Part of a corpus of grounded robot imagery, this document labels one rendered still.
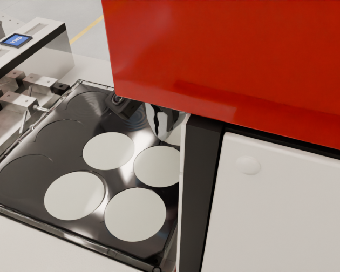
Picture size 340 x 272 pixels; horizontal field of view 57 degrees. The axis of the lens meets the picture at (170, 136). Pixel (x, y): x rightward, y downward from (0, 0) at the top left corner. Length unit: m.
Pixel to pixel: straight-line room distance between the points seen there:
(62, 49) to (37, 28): 0.08
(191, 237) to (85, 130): 0.43
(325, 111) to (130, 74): 0.10
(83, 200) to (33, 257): 0.14
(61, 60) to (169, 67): 0.82
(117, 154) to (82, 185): 0.09
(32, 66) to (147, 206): 0.51
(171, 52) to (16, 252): 0.36
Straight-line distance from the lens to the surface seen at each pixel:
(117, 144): 0.63
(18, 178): 0.63
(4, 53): 0.88
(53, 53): 0.95
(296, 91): 0.16
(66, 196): 0.57
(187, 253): 0.32
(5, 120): 0.79
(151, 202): 0.54
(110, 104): 0.50
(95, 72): 0.99
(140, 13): 0.17
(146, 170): 0.58
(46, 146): 0.66
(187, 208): 0.25
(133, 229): 0.51
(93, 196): 0.56
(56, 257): 0.44
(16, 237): 0.48
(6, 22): 1.40
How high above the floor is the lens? 1.35
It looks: 44 degrees down
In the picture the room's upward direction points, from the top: straight up
